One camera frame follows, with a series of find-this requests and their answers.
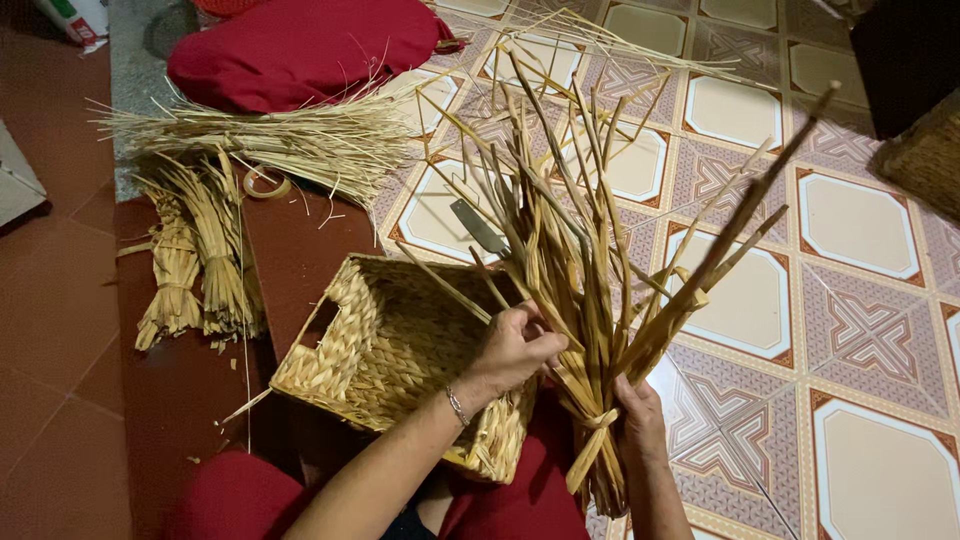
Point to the white plastic bag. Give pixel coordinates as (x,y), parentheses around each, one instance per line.
(75,19)

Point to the dark box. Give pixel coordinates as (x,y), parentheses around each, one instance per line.
(907,60)

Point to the clear tape roll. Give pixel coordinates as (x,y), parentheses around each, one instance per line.
(266,184)

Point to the grey box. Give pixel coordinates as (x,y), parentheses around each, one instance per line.
(16,180)

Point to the person's right hand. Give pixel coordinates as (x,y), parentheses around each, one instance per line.
(643,424)

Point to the person's left hand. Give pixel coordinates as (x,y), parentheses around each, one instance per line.
(510,352)

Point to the metal knife blade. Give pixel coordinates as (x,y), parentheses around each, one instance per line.
(480,229)

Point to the red cushion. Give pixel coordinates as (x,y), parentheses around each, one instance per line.
(300,49)

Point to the large reed bundle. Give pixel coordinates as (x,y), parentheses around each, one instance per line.
(592,337)

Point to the short tied straw bundle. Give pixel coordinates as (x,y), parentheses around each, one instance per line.
(221,255)
(174,277)

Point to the scattered thin straw stalks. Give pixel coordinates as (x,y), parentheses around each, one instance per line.
(600,37)

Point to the loose thin straw sheaf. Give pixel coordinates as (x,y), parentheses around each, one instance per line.
(300,139)

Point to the brown woven basket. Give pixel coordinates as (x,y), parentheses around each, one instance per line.
(926,161)

